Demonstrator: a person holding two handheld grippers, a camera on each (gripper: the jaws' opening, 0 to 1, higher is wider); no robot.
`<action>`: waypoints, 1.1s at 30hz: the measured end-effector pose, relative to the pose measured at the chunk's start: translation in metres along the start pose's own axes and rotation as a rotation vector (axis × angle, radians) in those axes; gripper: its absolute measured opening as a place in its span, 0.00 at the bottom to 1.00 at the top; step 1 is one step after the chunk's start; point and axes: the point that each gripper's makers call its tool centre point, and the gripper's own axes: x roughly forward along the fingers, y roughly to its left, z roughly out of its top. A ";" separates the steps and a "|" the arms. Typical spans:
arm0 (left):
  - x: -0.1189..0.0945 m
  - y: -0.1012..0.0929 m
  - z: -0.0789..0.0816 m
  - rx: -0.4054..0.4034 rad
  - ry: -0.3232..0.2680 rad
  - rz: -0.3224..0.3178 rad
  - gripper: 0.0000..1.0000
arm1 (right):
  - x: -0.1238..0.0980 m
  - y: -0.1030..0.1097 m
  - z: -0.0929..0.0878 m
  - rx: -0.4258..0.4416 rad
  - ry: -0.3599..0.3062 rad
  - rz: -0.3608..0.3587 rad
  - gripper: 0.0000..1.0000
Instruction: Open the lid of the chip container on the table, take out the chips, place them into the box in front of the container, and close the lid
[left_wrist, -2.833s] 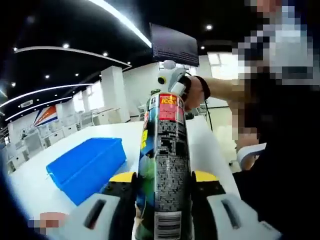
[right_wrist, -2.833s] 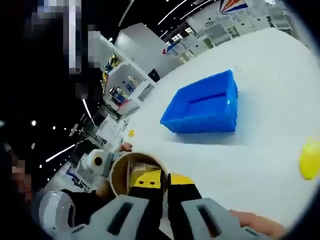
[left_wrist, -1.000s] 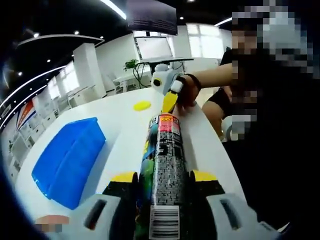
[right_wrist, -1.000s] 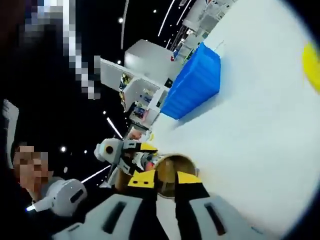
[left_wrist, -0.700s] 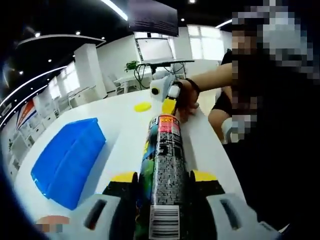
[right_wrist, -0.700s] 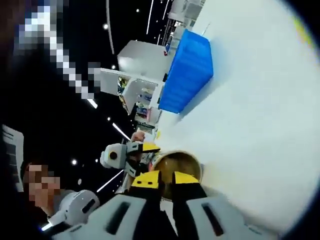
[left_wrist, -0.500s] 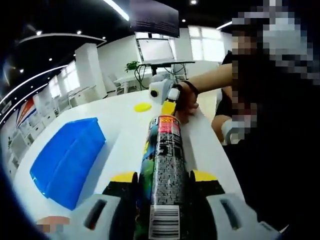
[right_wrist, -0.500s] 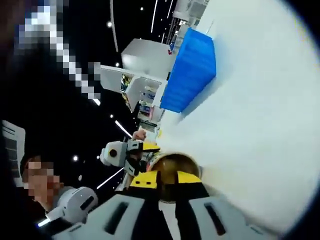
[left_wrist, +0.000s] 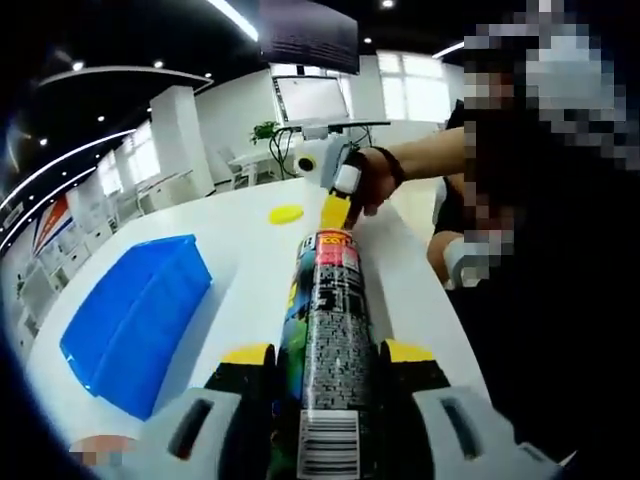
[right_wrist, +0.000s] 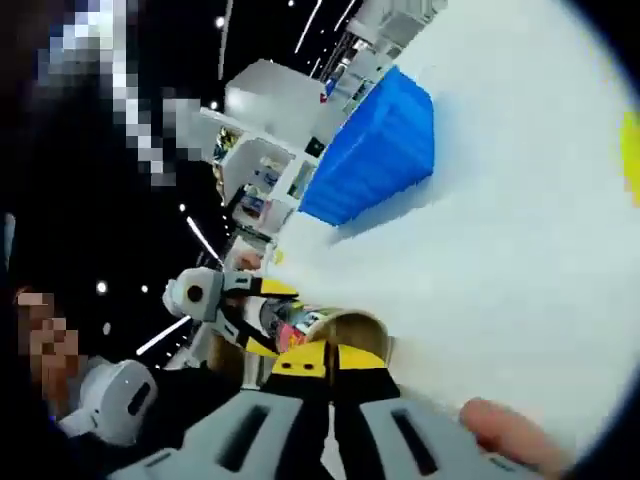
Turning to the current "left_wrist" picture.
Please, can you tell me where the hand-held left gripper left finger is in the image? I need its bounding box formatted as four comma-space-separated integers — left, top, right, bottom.
164, 343, 281, 480

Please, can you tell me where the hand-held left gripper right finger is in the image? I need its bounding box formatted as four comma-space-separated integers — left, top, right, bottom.
378, 338, 579, 480

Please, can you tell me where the yellow plastic container lid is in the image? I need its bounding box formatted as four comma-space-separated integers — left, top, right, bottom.
267, 203, 305, 227

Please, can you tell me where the blue plastic box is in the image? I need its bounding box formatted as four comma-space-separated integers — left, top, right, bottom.
58, 233, 215, 422

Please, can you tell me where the dark printed chip container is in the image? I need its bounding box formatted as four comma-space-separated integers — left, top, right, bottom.
264, 227, 396, 480

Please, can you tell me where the person's right hand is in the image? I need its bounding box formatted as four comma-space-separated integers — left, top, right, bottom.
346, 146, 400, 230

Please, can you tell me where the white office desk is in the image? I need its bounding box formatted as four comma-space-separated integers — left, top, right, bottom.
287, 118, 392, 132

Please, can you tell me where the white computer screen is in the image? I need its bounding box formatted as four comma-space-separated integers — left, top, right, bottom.
272, 74, 352, 125

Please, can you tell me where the green potted plant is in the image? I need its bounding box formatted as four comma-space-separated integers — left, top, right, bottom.
248, 119, 282, 147

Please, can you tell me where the white table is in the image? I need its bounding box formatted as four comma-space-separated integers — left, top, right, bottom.
19, 174, 506, 480

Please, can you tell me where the person's black clothing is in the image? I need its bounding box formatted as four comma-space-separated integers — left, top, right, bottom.
432, 97, 640, 480

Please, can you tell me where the large dark hanging display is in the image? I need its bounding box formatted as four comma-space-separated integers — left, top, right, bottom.
258, 0, 362, 77

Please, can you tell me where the white worn chest device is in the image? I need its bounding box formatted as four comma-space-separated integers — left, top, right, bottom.
427, 232, 467, 292

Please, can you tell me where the white square column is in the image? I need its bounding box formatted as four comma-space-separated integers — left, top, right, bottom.
148, 83, 200, 205

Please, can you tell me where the black cable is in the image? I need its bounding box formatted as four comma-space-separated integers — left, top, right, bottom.
268, 125, 302, 180

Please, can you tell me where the black wrist strap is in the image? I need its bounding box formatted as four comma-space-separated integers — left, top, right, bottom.
382, 145, 408, 189

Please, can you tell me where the red blue wall banner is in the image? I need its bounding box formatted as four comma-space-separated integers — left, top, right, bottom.
30, 193, 77, 257

